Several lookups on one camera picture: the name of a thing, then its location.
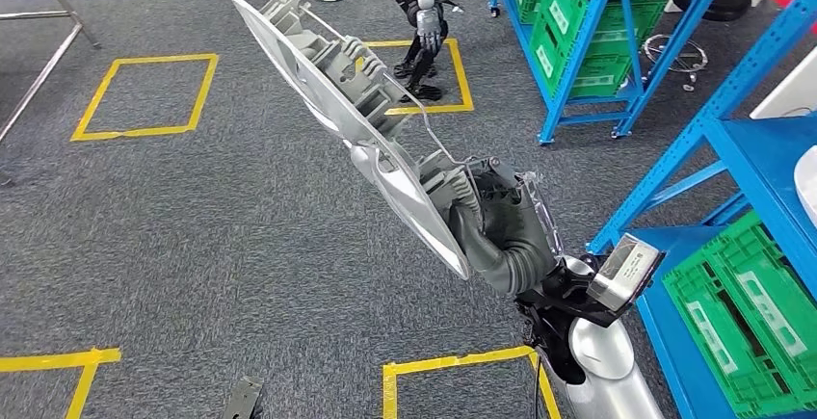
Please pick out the silver wheel hubcap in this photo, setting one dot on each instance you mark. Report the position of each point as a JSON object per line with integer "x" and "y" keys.
{"x": 332, "y": 103}

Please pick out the yellow floor tape square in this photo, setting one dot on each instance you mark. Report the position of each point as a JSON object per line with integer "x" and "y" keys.
{"x": 462, "y": 78}
{"x": 447, "y": 360}
{"x": 51, "y": 360}
{"x": 166, "y": 57}

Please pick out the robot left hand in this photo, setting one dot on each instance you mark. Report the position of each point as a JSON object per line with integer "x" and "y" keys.
{"x": 242, "y": 400}

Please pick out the black stool chrome base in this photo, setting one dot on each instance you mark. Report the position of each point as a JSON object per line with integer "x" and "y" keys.
{"x": 711, "y": 1}

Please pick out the steel tube frame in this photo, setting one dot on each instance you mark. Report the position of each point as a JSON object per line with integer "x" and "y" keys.
{"x": 64, "y": 3}

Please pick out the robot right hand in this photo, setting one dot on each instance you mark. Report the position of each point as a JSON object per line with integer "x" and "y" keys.
{"x": 517, "y": 218}

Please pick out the white panel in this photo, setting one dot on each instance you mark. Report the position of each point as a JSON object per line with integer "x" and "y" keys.
{"x": 791, "y": 94}

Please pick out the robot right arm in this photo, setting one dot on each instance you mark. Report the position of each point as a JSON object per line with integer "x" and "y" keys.
{"x": 600, "y": 352}

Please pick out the black silver humanoid robot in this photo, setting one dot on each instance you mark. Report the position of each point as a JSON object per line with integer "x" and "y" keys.
{"x": 429, "y": 20}

